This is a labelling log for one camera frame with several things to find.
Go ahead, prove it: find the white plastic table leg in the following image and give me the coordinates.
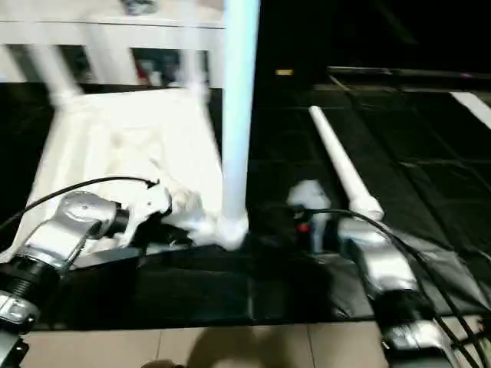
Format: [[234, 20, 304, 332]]
[[221, 0, 262, 232], [308, 106, 385, 223], [183, 36, 213, 101], [5, 42, 84, 109]]

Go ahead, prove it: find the white plastic table top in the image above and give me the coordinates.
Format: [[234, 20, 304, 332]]
[[13, 84, 251, 266]]

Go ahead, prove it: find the black work mat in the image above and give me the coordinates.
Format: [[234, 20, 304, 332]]
[[0, 78, 491, 331]]

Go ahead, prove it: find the dark rounded foot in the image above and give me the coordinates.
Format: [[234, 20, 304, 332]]
[[144, 359, 186, 368]]

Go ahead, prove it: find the black box with label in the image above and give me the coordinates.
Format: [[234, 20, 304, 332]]
[[255, 0, 331, 92]]

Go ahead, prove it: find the white glass door cabinet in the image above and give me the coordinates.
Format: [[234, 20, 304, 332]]
[[0, 0, 228, 90]]

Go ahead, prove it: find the white flat strip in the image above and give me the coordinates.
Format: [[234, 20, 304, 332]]
[[450, 90, 491, 130]]

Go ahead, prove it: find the black long rail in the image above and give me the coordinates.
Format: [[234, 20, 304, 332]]
[[328, 66, 491, 81]]

